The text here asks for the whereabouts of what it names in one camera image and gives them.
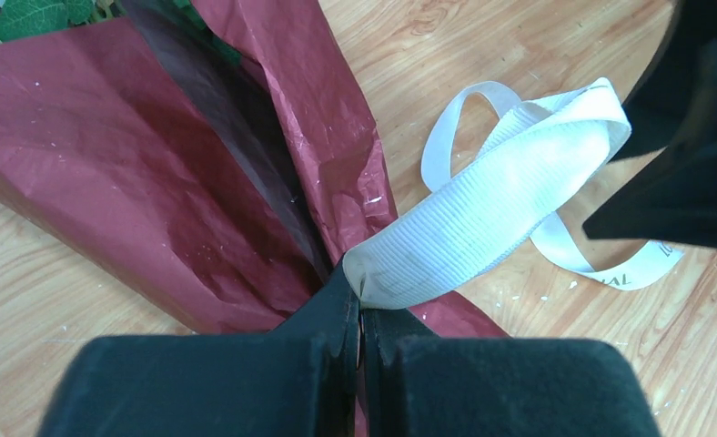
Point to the cream printed ribbon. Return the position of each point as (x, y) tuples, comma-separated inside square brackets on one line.
[(537, 157)]

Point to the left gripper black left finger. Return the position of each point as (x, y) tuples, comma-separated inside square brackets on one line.
[(299, 379)]

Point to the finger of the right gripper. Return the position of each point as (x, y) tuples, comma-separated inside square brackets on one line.
[(674, 198)]

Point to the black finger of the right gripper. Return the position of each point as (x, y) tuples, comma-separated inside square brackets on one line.
[(675, 99)]

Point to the dark red wrapping paper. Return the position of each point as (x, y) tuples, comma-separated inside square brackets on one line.
[(221, 160)]

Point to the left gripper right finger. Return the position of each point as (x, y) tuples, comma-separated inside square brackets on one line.
[(421, 384)]

